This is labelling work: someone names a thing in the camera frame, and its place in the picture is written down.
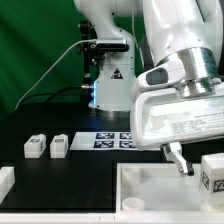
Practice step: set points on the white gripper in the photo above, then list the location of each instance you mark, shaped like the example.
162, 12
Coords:
159, 118

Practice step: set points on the white square table top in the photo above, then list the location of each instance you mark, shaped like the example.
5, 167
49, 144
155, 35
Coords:
158, 187

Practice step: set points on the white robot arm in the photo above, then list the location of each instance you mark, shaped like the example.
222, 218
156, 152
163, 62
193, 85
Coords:
189, 30

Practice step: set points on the white marker sheet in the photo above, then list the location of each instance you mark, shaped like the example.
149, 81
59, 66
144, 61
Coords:
103, 141

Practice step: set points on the white left obstacle block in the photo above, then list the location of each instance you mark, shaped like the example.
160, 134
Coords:
7, 180

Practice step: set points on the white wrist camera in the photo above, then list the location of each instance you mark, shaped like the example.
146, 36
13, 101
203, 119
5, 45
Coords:
163, 76

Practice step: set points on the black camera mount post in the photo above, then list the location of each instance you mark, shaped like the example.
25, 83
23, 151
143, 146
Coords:
87, 50

